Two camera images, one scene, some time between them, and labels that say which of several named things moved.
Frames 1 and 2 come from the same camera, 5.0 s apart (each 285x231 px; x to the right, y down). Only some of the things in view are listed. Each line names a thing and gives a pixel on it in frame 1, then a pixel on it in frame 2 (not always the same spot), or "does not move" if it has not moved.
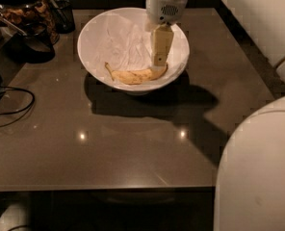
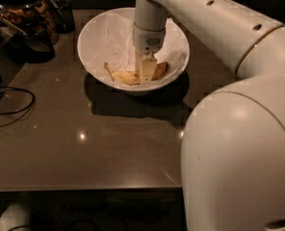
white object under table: [15, 215] does not move
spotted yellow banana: [136, 76] does not move
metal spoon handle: [12, 25] does not move
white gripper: [164, 11] to [147, 39]
